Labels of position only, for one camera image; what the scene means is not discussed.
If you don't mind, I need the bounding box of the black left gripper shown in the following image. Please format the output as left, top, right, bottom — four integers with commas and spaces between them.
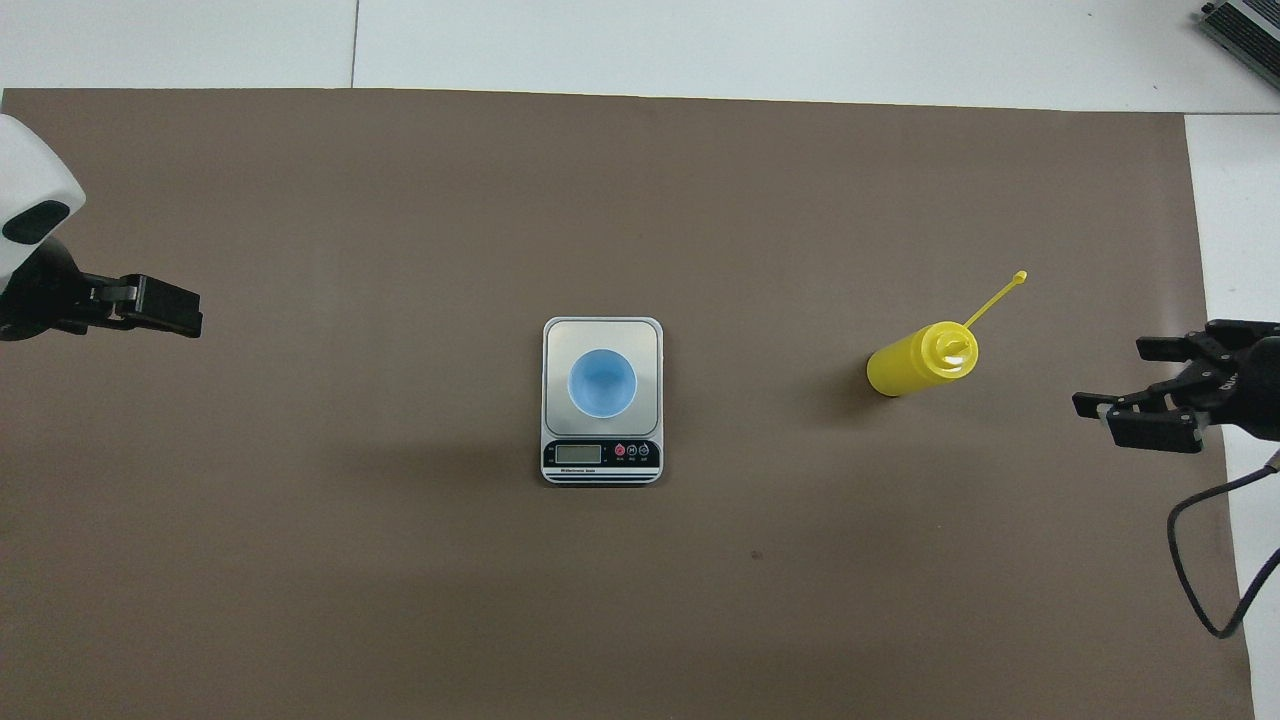
0, 238, 204, 343

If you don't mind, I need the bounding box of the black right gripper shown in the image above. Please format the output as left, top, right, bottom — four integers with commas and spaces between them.
1072, 319, 1280, 457

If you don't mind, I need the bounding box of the yellow squeeze bottle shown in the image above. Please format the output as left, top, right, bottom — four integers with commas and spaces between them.
865, 269, 1029, 399

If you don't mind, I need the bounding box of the light blue plastic cup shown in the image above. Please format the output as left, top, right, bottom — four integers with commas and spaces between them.
567, 347, 639, 419

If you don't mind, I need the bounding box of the silver digital kitchen scale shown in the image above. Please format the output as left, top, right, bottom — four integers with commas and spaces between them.
541, 316, 665, 487

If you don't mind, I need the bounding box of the grey ribbed metal device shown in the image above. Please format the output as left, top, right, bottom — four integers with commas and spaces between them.
1198, 0, 1280, 93

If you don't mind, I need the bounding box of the brown paper table mat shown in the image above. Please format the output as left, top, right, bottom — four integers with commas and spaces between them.
0, 88, 1256, 720

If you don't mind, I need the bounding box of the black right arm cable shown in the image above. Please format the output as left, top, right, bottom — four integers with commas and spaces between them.
1167, 448, 1280, 641

